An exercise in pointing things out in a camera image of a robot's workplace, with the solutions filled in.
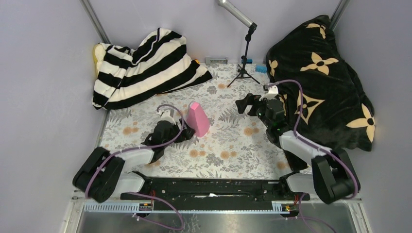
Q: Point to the black white striped pillow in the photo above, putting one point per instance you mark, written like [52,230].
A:
[159,65]

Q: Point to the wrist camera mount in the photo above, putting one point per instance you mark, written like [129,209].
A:
[168,115]
[272,92]

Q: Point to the black floral patterned blanket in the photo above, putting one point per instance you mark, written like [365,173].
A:
[321,93]

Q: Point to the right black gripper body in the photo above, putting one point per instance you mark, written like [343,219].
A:
[262,110]

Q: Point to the silver flashlight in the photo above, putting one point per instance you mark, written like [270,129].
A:
[252,26]

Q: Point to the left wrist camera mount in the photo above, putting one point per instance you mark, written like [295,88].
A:
[168,115]

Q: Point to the pink metronome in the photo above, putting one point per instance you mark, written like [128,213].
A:
[197,119]

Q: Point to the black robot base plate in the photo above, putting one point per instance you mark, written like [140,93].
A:
[187,194]

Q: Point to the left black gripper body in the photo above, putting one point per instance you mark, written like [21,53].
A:
[174,131]

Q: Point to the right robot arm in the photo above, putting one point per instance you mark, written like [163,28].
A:
[317,170]

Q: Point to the floral patterned table cloth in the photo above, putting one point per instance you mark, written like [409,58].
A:
[235,146]

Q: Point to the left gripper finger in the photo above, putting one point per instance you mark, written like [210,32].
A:
[187,132]
[182,138]

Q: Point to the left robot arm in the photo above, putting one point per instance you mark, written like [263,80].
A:
[103,174]

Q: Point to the yellow plush item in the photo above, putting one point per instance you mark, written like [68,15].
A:
[98,53]

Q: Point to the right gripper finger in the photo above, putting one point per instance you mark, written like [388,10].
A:
[249,99]
[252,112]

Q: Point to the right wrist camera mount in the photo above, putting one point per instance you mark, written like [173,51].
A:
[272,92]

